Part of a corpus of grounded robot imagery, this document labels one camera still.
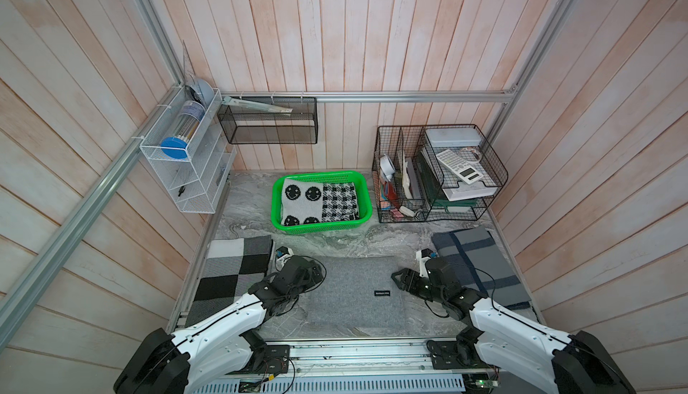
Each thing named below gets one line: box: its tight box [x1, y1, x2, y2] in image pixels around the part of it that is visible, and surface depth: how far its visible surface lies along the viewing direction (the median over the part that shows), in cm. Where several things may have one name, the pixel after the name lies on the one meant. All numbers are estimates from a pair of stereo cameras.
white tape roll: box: [379, 154, 396, 182], surface depth 113 cm
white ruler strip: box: [223, 95, 293, 113], surface depth 93 cm
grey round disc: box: [197, 77, 215, 112], surface depth 85 cm
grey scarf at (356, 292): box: [305, 256, 405, 328], surface depth 83 cm
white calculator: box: [435, 148, 484, 186], surface depth 94 cm
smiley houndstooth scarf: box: [280, 178, 361, 227], surface depth 106 cm
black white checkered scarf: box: [185, 234, 273, 327], surface depth 92 cm
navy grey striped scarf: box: [431, 226, 532, 309], surface depth 95 cm
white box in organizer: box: [425, 128, 482, 148], surface depth 103 cm
